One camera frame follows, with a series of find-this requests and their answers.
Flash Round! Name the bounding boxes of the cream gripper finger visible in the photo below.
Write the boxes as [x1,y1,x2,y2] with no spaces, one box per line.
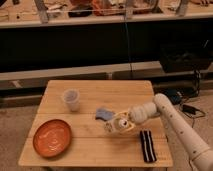
[117,125,135,134]
[113,111,129,118]

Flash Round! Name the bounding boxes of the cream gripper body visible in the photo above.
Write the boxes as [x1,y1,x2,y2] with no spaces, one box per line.
[128,102,157,125]

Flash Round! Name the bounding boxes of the clear plastic bottle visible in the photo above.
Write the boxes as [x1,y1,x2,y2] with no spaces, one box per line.
[104,118,130,133]

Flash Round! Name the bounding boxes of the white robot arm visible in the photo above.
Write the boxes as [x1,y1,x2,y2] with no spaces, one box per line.
[112,93,213,171]

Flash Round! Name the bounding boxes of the blue cloth piece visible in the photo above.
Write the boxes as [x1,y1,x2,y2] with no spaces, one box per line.
[95,108,114,121]

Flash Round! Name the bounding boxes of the black white striped block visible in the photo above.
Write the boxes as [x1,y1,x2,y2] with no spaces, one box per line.
[140,130,157,163]

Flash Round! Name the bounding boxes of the wooden table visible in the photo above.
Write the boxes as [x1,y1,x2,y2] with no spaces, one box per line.
[18,79,174,168]

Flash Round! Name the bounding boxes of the translucent plastic cup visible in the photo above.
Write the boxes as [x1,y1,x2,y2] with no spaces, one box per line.
[62,89,80,112]

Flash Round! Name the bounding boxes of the black box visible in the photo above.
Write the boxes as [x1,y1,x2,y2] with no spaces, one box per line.
[159,43,213,73]

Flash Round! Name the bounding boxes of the orange plate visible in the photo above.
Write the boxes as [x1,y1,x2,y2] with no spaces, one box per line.
[33,119,72,158]

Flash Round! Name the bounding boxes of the wooden shelf with clutter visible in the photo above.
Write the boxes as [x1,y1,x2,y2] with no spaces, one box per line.
[0,0,213,29]

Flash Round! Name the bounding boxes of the black hanging cable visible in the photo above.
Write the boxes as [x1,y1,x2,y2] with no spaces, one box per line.
[124,19,134,75]

